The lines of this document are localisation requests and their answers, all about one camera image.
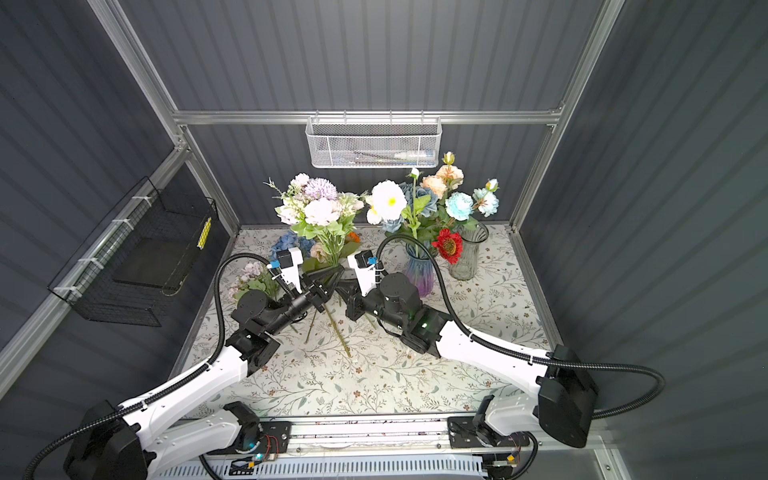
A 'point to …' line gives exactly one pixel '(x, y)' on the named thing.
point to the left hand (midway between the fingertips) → (344, 269)
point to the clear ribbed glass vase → (472, 235)
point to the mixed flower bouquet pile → (258, 278)
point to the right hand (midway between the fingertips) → (338, 286)
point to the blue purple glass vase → (419, 265)
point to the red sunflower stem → (449, 244)
